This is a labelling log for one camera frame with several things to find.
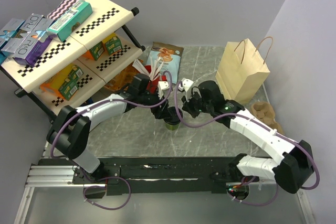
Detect cream two-tier shelf rack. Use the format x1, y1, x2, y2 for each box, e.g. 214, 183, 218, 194
1, 0, 145, 120

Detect brown cardboard cup carrier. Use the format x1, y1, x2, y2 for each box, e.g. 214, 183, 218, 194
250, 102, 284, 134

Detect blue silver box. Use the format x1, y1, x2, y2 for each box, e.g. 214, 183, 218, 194
0, 18, 25, 49

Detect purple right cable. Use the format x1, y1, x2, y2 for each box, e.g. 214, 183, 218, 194
174, 81, 321, 206

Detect silver purple box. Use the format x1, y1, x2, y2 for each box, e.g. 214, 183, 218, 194
1, 14, 54, 67

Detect black plastic cup lid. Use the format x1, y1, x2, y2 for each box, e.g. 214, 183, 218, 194
164, 106, 181, 125

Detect teal box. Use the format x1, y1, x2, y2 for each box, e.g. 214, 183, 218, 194
47, 0, 93, 42

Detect brown paper bag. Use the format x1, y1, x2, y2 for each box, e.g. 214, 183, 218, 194
216, 38, 270, 104

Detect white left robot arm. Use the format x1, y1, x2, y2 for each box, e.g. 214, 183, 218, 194
46, 73, 172, 183

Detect white wrapped straws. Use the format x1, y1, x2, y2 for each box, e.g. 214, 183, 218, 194
132, 58, 164, 81

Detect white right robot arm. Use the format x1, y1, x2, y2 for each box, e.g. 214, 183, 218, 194
176, 78, 317, 194

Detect orange snack bag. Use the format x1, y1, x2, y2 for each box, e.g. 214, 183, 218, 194
104, 63, 139, 91

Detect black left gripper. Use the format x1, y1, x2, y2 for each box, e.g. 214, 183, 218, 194
138, 88, 171, 119

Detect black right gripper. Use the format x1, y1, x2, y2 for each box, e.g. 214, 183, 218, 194
181, 89, 213, 119

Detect blue snack pouch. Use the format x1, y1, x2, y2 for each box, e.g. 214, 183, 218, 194
146, 42, 184, 84

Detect orange green large box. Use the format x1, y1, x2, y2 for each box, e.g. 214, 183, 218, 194
39, 63, 83, 101

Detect red cup holder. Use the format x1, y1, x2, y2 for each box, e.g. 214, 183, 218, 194
147, 73, 167, 93

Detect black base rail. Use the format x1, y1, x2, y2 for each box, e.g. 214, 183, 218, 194
72, 155, 263, 197

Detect green paper coffee cup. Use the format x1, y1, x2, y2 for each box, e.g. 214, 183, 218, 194
164, 121, 180, 131

